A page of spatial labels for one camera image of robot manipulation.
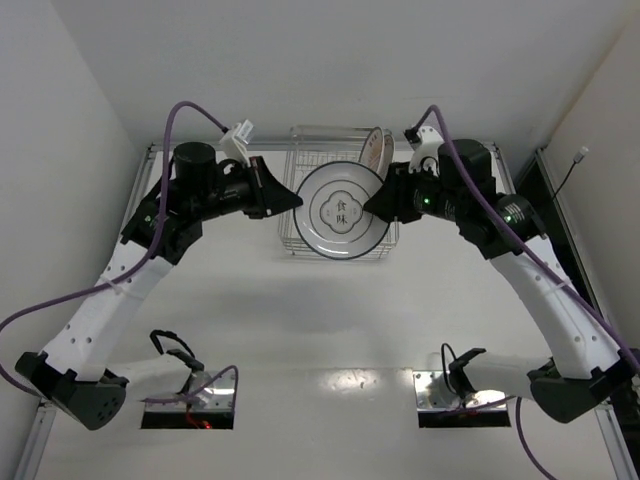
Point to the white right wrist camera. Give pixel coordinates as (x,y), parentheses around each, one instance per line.
(425,142)

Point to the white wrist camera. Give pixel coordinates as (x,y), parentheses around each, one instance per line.
(425,142)
(235,141)

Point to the white plate with centre emblem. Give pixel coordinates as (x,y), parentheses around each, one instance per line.
(332,221)

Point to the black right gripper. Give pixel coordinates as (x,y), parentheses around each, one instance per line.
(400,192)

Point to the metal wire dish rack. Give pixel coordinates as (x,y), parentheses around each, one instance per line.
(309,148)

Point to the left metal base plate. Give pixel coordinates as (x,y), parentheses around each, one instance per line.
(206,391)

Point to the green rim lettered plate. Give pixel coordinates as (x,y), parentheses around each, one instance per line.
(389,148)

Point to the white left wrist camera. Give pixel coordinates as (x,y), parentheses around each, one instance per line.
(235,141)

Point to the orange sunburst plate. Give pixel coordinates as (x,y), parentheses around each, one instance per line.
(373,148)

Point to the metal base plate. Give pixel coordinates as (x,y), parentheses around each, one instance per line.
(432,395)
(206,391)

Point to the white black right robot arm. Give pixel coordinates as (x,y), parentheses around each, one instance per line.
(586,365)

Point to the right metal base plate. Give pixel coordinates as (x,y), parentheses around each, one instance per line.
(432,395)

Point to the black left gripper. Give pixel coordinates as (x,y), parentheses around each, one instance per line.
(258,187)

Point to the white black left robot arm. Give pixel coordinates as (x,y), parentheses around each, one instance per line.
(73,370)

